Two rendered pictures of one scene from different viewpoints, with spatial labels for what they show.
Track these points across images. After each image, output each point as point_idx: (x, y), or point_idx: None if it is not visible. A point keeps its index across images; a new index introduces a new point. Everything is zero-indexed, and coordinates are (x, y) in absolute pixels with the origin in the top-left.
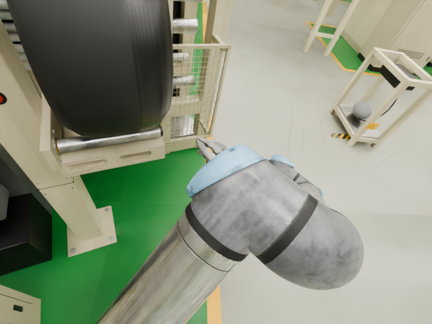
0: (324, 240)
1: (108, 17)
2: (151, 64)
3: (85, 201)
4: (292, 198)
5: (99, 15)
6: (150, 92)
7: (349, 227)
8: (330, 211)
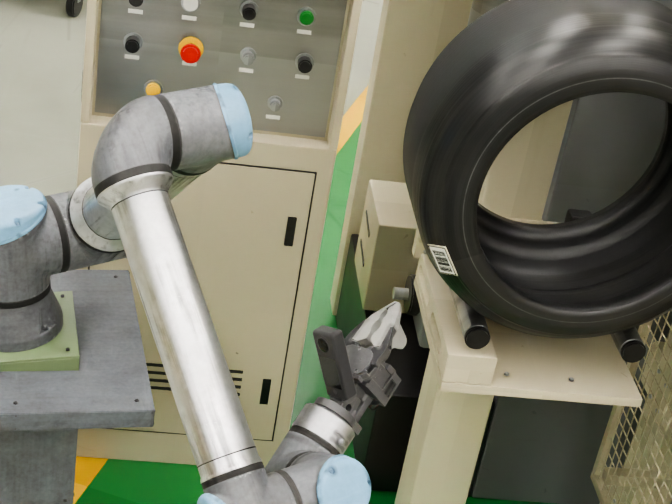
0: (135, 101)
1: (453, 71)
2: (430, 133)
3: (434, 428)
4: (174, 95)
5: (453, 66)
6: (417, 166)
7: (134, 130)
8: (153, 115)
